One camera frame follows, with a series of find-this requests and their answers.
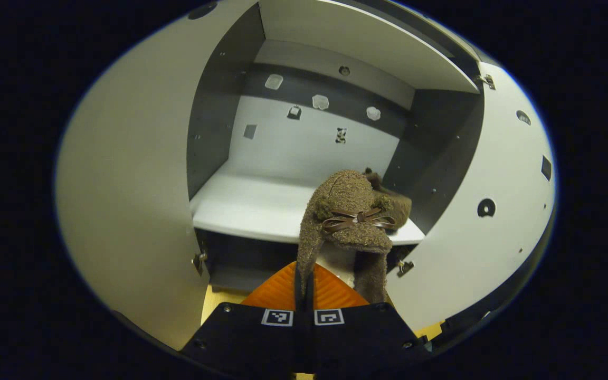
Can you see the brown plush shoe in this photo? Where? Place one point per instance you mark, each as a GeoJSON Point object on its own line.
{"type": "Point", "coordinates": [396, 206]}
{"type": "Point", "coordinates": [346, 200]}

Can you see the grey cabinet door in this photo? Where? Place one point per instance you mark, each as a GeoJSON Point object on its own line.
{"type": "Point", "coordinates": [483, 174]}
{"type": "Point", "coordinates": [130, 184]}

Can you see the grey shoe cabinet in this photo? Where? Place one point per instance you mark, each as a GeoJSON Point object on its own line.
{"type": "Point", "coordinates": [214, 121]}

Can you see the metal door hinge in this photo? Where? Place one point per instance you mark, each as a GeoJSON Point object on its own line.
{"type": "Point", "coordinates": [198, 261]}
{"type": "Point", "coordinates": [404, 266]}
{"type": "Point", "coordinates": [486, 80]}

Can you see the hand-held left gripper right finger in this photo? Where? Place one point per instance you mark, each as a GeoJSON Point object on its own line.
{"type": "Point", "coordinates": [357, 338]}

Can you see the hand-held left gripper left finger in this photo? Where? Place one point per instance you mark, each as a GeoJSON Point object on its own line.
{"type": "Point", "coordinates": [240, 338]}

